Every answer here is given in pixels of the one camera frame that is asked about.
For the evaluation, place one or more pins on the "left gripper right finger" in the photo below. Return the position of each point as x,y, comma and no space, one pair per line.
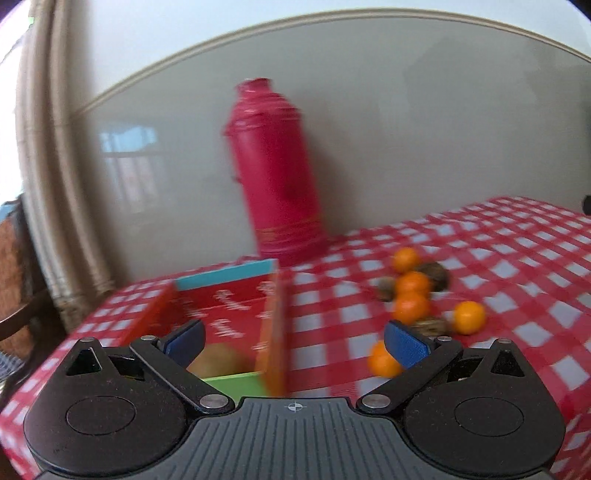
422,359

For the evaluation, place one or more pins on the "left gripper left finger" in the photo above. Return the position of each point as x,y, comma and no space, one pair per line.
168,358

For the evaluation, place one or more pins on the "orange mandarin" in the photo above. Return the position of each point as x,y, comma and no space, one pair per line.
469,318
381,363
411,307
405,260
413,282

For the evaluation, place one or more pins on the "large dark water chestnut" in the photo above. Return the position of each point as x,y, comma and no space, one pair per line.
432,327

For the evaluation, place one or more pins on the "large brown kiwi fruit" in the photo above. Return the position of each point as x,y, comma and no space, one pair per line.
221,359

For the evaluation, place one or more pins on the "colourful cardboard box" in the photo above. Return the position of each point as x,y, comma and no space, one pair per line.
241,305

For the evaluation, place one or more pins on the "small brown water chestnut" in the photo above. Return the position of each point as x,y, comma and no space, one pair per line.
384,288

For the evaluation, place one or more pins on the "far dark water chestnut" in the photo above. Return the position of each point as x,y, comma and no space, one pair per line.
438,275

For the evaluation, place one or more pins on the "red checkered tablecloth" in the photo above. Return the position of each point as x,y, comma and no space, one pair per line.
526,261

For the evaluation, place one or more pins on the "wooden chair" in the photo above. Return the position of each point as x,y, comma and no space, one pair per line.
26,305

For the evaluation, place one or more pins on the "red thermos flask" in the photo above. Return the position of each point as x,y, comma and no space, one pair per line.
270,160

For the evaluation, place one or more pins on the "beige curtain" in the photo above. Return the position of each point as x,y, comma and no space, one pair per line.
71,259

